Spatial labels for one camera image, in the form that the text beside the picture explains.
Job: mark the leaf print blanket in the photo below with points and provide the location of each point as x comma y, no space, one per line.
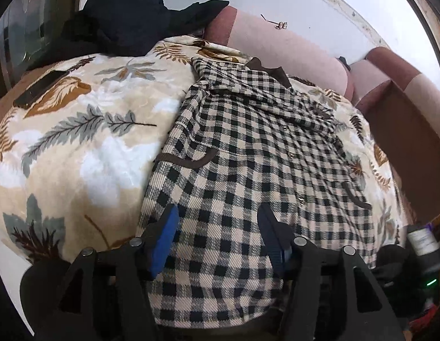
92,142

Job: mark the small dark object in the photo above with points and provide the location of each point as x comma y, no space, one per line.
343,63

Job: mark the brown panel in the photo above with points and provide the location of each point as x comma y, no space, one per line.
408,138

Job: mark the black smartphone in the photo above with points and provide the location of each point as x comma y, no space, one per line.
40,88

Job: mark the glass door panel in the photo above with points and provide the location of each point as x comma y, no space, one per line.
28,25

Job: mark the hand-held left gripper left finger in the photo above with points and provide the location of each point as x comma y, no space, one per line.
166,241

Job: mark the checked beige black jacket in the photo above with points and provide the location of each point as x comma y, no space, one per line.
248,149

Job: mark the pink sofa back cushion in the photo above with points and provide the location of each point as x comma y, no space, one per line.
287,53
412,78

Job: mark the eyeglasses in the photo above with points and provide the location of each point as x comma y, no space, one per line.
279,24

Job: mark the black cloth pile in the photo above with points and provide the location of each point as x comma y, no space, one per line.
131,17

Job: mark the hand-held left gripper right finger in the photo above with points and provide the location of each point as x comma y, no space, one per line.
273,241

